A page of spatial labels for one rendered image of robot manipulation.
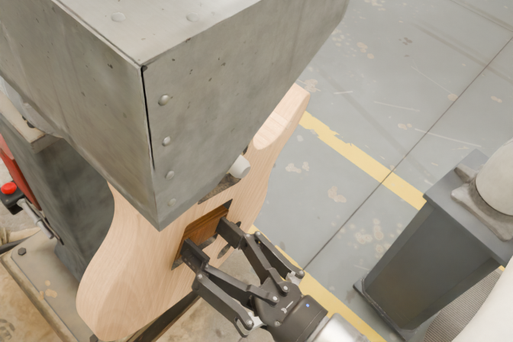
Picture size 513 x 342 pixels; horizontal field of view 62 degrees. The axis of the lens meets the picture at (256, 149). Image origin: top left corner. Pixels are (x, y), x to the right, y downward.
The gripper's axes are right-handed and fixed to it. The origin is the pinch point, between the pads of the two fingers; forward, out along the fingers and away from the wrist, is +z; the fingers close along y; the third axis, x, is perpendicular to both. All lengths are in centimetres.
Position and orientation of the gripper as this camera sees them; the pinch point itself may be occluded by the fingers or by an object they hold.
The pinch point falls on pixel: (204, 235)
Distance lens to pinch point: 65.0
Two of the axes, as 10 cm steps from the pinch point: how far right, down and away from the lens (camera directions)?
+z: -7.4, -5.7, 3.6
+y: 5.9, -2.9, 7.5
